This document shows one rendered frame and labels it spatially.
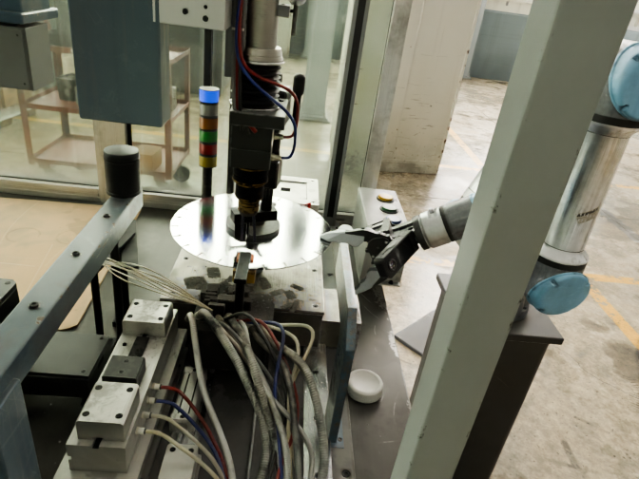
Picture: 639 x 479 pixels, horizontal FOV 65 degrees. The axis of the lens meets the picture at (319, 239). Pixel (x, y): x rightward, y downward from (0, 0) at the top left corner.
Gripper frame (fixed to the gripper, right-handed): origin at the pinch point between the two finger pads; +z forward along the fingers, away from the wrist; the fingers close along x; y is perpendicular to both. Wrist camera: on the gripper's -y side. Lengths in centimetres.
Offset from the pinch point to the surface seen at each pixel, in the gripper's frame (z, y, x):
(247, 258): 6.7, -17.0, 15.6
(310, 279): 5.9, -0.1, -0.6
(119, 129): 50, 37, 44
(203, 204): 22.2, 6.0, 22.4
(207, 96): 15.7, 22.4, 41.5
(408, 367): 21, 78, -93
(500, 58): -144, 953, -157
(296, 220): 5.0, 6.9, 10.8
